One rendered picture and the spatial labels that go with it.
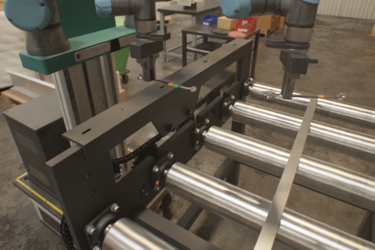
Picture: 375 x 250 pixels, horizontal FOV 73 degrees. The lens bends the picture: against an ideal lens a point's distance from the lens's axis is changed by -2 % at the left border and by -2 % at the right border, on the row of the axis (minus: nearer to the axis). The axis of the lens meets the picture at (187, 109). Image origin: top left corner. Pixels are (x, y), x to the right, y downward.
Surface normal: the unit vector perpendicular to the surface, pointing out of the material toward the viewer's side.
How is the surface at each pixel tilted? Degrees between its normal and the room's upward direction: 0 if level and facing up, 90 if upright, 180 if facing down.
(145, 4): 90
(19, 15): 97
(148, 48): 90
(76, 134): 0
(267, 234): 0
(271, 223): 0
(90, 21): 90
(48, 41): 72
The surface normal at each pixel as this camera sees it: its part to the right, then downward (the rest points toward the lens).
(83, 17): 0.85, 0.26
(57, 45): 0.75, 0.03
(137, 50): -0.53, 0.42
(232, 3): -0.84, 0.27
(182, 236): 0.00, -0.87
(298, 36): -0.31, 0.47
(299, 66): -0.09, 0.49
